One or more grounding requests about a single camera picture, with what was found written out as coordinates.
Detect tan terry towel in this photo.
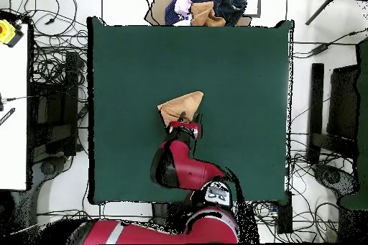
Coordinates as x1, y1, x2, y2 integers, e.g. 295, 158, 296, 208
157, 91, 204, 126

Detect cardboard laundry box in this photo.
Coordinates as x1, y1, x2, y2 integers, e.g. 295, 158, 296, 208
144, 0, 262, 27

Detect dark green table cloth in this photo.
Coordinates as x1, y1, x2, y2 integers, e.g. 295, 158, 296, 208
86, 16, 295, 205

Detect crumpled tan cloth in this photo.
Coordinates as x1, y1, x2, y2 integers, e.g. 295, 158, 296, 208
190, 1, 226, 27

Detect blue dotted garment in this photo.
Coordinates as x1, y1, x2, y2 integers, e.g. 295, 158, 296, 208
165, 0, 190, 26

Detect black equipment stand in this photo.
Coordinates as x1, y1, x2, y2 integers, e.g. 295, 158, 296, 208
27, 50, 87, 160

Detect dark blue jeans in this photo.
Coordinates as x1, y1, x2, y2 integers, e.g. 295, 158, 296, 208
189, 0, 247, 27

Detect black power strip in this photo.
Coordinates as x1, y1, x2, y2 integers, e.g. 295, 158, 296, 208
276, 190, 293, 235

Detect gray chair base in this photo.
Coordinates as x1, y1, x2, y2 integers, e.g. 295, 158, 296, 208
311, 162, 360, 200
31, 154, 71, 200

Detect dark green draped cloth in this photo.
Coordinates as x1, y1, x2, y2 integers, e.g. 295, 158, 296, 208
339, 36, 368, 210

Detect white side table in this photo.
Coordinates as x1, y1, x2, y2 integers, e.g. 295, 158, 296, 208
0, 23, 29, 191

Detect black striped strip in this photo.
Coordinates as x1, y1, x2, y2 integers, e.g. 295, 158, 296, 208
0, 107, 16, 126

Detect yellow emergency stop button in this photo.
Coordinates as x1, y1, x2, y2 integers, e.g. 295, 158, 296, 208
0, 19, 24, 48

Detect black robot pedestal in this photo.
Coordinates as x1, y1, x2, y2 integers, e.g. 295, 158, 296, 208
151, 202, 190, 228

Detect black cable tangle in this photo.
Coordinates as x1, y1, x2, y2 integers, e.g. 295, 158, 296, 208
287, 138, 340, 243
9, 0, 88, 105

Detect black adapter with cable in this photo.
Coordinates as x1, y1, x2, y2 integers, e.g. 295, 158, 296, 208
293, 27, 368, 59

